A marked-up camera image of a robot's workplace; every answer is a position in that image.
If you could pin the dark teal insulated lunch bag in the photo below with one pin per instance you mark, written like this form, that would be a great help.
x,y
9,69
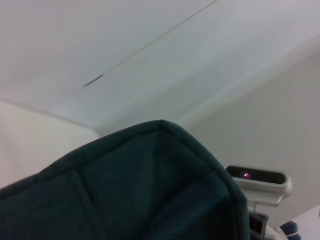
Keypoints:
x,y
125,195

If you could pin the blue white robot torso part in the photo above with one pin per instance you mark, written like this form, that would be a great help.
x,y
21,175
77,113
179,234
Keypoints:
x,y
290,228

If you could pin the silver head depth camera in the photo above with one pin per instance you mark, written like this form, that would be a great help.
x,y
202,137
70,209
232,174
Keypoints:
x,y
260,180

